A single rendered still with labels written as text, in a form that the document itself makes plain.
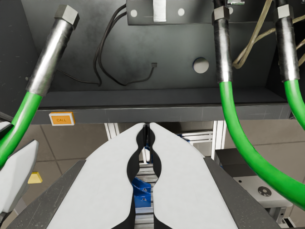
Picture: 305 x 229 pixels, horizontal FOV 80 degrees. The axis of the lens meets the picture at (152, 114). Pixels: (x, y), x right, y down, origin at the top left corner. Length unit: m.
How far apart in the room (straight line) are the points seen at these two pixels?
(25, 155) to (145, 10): 0.27
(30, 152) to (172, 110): 0.31
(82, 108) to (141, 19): 0.23
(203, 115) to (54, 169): 1.80
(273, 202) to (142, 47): 0.55
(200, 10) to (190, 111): 0.20
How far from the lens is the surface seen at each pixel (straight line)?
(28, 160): 0.19
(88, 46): 0.53
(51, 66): 0.21
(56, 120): 0.47
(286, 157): 2.16
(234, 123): 0.22
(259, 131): 1.84
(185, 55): 0.51
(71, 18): 0.23
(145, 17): 0.35
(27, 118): 0.21
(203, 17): 0.36
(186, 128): 1.34
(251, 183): 0.66
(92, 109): 0.44
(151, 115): 0.43
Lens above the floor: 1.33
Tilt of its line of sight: 62 degrees down
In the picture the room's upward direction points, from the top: 180 degrees clockwise
